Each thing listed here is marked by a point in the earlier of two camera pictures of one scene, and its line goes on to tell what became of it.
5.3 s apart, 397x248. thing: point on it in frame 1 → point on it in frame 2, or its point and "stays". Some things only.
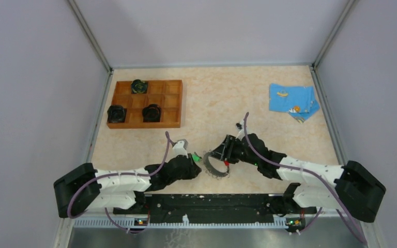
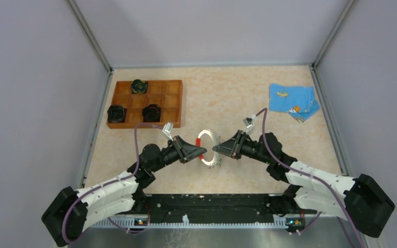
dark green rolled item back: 139,87 stays
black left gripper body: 188,174 → 169,155
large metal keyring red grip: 211,170 → 216,157
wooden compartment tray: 167,94 stays
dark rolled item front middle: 151,113 stays
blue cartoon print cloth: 299,101 stays
